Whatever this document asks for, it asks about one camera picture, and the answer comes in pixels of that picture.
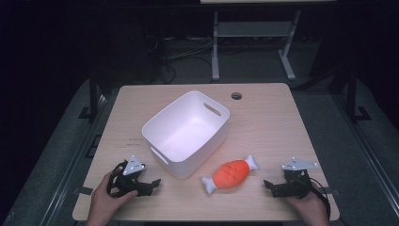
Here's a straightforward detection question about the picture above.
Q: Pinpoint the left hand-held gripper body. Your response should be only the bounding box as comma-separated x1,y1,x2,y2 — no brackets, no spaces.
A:
106,154,152,199

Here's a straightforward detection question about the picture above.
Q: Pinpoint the black metal stand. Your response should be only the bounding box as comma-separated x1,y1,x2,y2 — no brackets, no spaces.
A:
345,67,372,124
78,74,102,122

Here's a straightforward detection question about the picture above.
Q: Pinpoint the white plastic storage bin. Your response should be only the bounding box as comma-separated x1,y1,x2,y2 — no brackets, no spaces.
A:
141,89,231,181

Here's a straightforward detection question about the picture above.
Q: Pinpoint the bundle of floor cables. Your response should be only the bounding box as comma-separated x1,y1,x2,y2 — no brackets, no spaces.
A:
146,33,215,85

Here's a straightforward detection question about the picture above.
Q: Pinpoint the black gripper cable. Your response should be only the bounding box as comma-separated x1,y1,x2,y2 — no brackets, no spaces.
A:
308,176,332,220

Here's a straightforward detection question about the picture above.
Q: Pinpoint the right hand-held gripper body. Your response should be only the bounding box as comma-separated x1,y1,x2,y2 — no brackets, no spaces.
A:
280,156,321,200

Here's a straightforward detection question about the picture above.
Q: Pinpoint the white metal table frame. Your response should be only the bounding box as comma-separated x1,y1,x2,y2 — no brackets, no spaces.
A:
199,0,339,82

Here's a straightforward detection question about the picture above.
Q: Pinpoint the orange plush meat toy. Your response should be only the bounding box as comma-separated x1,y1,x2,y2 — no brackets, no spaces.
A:
200,153,261,195

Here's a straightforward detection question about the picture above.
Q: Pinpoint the person's left hand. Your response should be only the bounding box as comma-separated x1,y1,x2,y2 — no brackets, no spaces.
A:
86,171,139,220

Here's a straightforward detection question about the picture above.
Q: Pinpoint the person's right hand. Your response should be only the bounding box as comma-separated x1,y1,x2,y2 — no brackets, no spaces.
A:
282,184,331,226

